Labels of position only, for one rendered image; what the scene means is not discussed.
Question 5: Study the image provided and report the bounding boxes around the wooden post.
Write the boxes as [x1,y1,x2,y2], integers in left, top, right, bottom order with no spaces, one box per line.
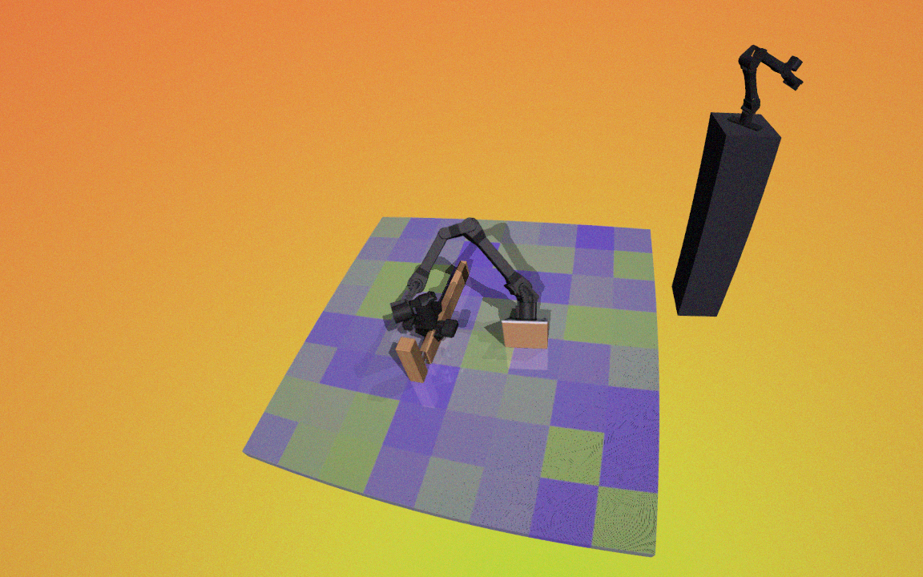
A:
[395,337,429,383]

